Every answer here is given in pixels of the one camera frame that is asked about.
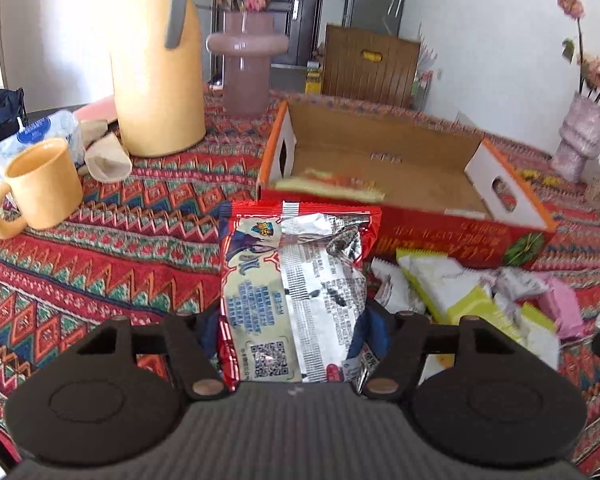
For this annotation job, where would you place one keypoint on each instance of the dark brown entry door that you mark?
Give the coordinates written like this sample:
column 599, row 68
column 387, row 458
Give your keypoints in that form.
column 299, row 20

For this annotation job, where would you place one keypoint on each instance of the patterned red tablecloth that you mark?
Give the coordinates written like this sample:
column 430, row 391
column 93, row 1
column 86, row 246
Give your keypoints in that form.
column 149, row 246

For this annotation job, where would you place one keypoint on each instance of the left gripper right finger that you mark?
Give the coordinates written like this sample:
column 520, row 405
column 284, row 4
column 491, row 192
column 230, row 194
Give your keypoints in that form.
column 470, row 391

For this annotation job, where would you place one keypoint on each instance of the pink ring glass vase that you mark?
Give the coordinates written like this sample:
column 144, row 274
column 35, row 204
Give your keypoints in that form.
column 247, row 43

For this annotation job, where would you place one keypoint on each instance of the textured pink ceramic vase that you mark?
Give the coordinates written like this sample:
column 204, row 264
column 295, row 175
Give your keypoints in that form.
column 579, row 138

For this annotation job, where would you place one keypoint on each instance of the yellow ceramic mug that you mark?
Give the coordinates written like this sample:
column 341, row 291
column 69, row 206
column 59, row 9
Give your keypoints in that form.
column 44, row 185

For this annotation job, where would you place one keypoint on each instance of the wet wipes pack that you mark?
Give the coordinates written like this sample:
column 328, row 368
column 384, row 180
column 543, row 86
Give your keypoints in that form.
column 62, row 124

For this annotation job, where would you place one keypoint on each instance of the long green white bar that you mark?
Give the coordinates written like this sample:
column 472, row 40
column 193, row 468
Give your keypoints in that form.
column 450, row 291

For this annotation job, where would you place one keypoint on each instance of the crumpled white packet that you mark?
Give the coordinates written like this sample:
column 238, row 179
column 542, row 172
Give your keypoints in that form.
column 395, row 292

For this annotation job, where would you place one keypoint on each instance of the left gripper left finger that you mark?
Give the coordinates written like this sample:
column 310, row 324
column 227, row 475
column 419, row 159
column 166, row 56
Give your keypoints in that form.
column 114, row 394

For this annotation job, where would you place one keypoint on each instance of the red silver snack bag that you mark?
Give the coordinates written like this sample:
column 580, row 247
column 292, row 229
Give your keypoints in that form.
column 293, row 291

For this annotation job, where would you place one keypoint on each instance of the pink snack packet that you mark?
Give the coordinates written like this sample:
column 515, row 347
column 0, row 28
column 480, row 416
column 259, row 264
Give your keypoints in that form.
column 561, row 305

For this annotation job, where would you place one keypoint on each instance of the beige paper cone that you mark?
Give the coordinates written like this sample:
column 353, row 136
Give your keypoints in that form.
column 107, row 161

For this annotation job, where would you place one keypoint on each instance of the white text snack packet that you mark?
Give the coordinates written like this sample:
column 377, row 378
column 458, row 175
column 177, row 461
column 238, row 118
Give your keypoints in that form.
column 386, row 157

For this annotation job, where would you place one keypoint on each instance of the black bag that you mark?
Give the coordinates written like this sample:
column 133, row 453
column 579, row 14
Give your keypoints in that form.
column 13, row 114

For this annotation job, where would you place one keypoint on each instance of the yellow orange snack packet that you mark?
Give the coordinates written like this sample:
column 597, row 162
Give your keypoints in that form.
column 336, row 186

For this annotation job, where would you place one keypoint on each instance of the yellow thermos jug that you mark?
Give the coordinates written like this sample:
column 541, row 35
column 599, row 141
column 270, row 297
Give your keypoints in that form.
column 157, row 75

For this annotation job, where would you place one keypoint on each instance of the wooden chair back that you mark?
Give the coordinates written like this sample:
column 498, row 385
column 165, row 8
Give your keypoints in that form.
column 370, row 67

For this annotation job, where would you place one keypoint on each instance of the fallen yellow petals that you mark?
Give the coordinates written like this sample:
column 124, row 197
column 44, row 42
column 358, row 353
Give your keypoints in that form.
column 535, row 177

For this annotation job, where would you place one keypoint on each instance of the red cardboard snack box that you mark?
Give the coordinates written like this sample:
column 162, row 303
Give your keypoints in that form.
column 454, row 192

